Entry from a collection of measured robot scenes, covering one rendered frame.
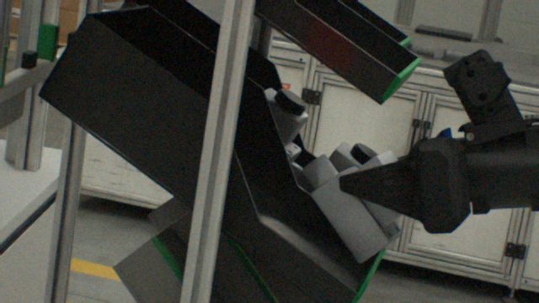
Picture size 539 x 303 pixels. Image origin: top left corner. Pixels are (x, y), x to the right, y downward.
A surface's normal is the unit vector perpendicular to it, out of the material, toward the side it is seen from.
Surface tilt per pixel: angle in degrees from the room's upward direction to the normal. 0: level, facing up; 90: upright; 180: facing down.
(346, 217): 87
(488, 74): 83
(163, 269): 90
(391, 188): 87
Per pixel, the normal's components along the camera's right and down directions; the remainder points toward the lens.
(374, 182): -0.58, 0.11
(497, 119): 0.08, -0.02
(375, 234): -0.34, 0.11
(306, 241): 0.55, -0.79
